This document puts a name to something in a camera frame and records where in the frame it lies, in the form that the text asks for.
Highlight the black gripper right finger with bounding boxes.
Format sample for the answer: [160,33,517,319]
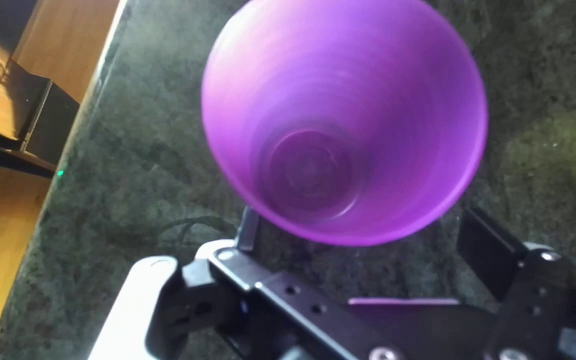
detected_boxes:
[459,207,562,300]

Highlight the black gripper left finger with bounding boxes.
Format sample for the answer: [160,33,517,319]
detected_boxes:
[197,207,264,265]

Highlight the purple plastic cup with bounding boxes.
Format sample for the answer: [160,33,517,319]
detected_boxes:
[202,0,488,246]

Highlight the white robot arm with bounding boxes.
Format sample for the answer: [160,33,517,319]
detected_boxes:
[88,209,571,360]

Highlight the wooden cabinet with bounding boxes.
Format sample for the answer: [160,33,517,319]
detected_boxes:
[0,0,122,319]

